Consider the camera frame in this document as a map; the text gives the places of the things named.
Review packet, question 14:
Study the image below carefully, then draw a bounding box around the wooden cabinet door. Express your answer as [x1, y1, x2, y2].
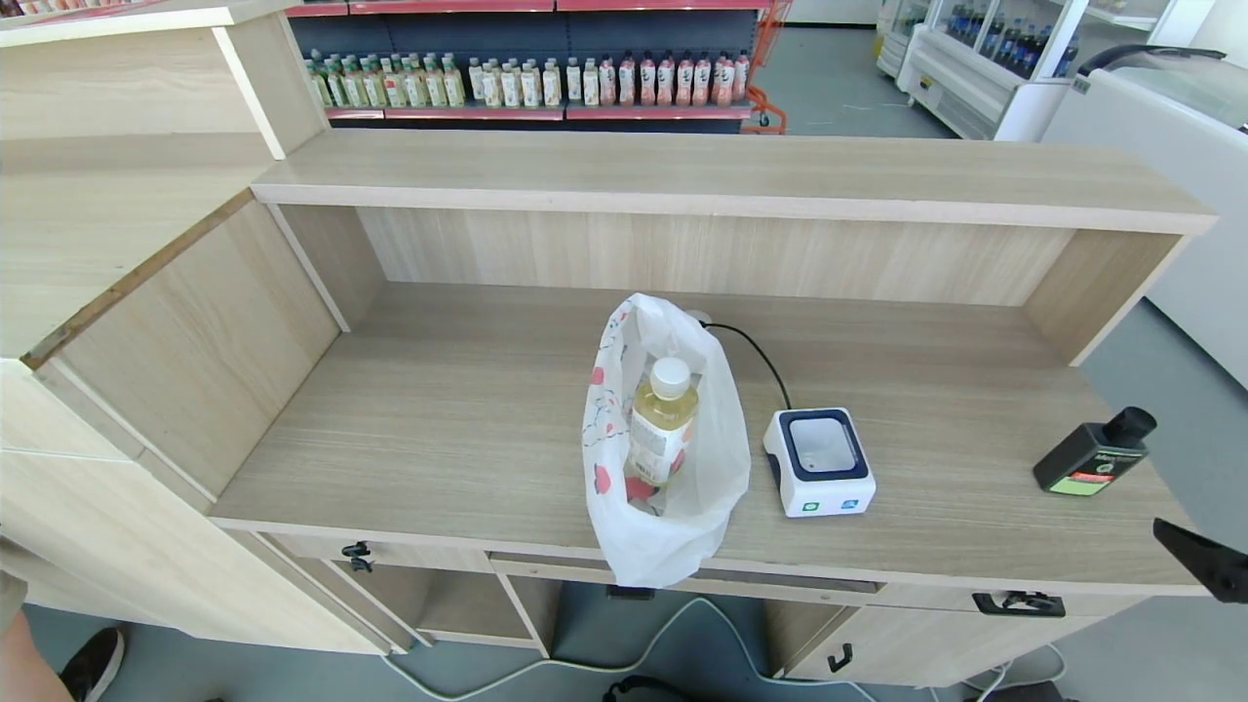
[785, 604, 1103, 688]

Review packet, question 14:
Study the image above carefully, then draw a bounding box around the white display fridge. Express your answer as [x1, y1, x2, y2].
[876, 0, 1186, 142]

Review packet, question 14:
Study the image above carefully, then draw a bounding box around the wooden counter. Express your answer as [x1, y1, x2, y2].
[0, 0, 1220, 688]

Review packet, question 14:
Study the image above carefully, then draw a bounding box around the row of bottles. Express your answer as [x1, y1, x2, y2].
[304, 51, 752, 109]
[946, 3, 1083, 79]

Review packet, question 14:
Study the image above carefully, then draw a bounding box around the white chest freezer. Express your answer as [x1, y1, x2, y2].
[1038, 44, 1248, 391]

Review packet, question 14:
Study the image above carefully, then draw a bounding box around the orange metal rack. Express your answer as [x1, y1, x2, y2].
[741, 0, 793, 135]

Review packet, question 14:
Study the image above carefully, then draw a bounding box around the white plastic shopping bag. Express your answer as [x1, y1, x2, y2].
[582, 292, 753, 590]

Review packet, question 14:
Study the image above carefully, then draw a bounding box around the yellow drink bottle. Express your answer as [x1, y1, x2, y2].
[624, 357, 701, 488]

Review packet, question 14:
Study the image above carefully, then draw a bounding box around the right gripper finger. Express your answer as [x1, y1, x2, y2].
[1153, 519, 1248, 605]

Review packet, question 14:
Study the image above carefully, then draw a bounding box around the black bottle with green label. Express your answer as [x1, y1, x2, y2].
[1033, 407, 1158, 497]

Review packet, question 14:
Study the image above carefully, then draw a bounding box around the person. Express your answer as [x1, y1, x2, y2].
[0, 573, 126, 702]

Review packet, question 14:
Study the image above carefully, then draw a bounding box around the black shop shelf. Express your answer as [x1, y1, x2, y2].
[283, 0, 771, 135]

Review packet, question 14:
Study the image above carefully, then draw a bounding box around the wooden drawer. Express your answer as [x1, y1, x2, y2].
[873, 583, 1147, 625]
[263, 531, 493, 574]

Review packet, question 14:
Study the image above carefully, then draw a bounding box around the white barcode scanner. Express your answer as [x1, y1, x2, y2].
[762, 408, 877, 519]

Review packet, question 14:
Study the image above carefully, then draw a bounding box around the black cable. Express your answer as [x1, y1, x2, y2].
[700, 322, 793, 410]

